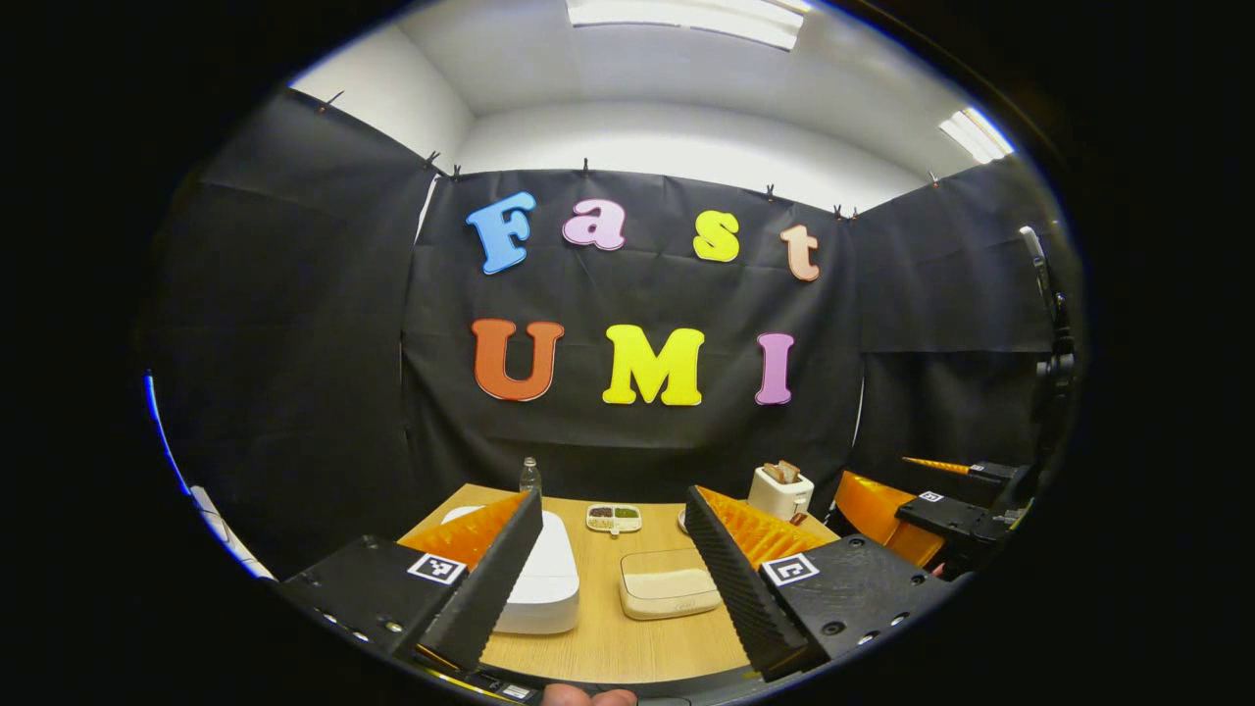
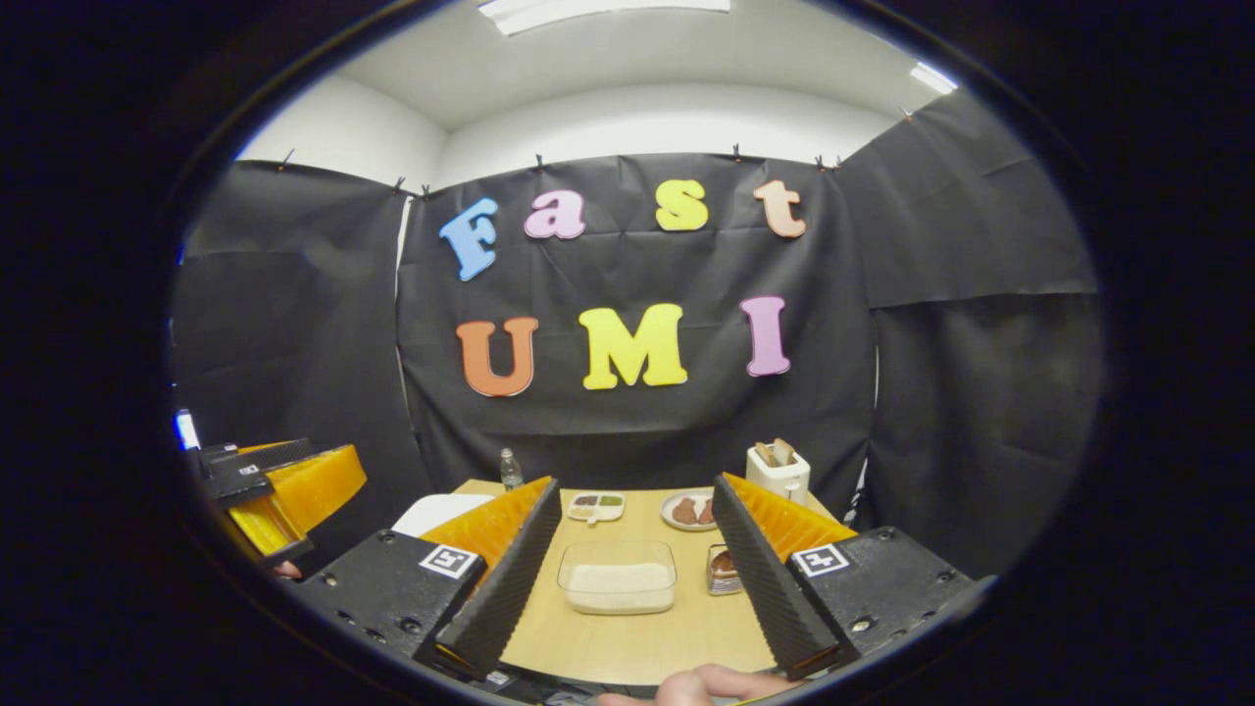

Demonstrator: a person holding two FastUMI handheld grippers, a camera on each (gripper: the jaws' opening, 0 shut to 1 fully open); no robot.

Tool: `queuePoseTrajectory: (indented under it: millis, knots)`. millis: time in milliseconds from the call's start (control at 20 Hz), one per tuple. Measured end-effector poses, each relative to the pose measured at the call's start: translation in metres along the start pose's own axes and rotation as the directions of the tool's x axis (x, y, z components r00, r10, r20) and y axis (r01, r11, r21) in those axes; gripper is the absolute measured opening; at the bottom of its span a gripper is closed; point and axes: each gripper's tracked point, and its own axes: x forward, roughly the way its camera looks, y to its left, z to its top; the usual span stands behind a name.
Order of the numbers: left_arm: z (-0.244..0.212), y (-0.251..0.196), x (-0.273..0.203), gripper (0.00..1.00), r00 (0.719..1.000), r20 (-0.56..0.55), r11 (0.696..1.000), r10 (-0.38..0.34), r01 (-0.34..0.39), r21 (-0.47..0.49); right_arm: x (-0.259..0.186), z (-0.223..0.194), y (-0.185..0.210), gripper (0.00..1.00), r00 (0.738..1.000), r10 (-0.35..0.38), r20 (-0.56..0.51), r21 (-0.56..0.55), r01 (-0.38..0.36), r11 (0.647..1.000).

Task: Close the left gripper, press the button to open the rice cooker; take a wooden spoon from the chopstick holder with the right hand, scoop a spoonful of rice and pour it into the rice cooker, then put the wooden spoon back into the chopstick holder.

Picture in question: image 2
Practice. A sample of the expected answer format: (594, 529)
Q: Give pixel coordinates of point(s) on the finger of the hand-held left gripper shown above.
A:
(257, 529)
(275, 456)

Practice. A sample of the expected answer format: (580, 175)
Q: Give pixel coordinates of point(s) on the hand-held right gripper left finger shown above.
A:
(505, 588)

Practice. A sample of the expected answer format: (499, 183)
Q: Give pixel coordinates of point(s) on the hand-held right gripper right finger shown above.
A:
(770, 588)

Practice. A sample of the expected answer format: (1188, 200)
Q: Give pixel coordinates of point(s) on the brown wooden spoon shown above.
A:
(724, 563)

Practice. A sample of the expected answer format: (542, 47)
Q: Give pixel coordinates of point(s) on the white rice cooker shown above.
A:
(441, 512)

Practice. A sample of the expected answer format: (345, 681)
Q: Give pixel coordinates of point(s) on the white rice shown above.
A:
(618, 586)

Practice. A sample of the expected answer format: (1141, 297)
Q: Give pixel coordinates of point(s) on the computer monitor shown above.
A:
(186, 429)

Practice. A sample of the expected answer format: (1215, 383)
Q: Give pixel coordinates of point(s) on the reddish brown meat piece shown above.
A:
(707, 511)
(684, 511)

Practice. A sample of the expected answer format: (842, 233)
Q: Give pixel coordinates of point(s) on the white toaster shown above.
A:
(779, 482)

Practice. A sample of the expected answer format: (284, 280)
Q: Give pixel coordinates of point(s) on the clear plastic water bottle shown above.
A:
(511, 473)

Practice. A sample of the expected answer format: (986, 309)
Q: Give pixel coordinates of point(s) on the clear plastic container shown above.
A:
(618, 554)

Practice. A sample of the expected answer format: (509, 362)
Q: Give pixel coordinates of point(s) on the white divided grain tray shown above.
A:
(595, 507)

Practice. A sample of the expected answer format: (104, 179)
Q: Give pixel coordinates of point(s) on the white round plate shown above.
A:
(667, 515)

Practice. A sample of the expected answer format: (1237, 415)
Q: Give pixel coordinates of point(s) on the toast slice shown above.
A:
(784, 450)
(764, 454)

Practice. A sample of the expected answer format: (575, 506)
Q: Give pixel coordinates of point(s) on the black backdrop cloth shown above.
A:
(637, 431)

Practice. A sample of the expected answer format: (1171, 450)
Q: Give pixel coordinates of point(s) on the small ceiling light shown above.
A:
(933, 78)

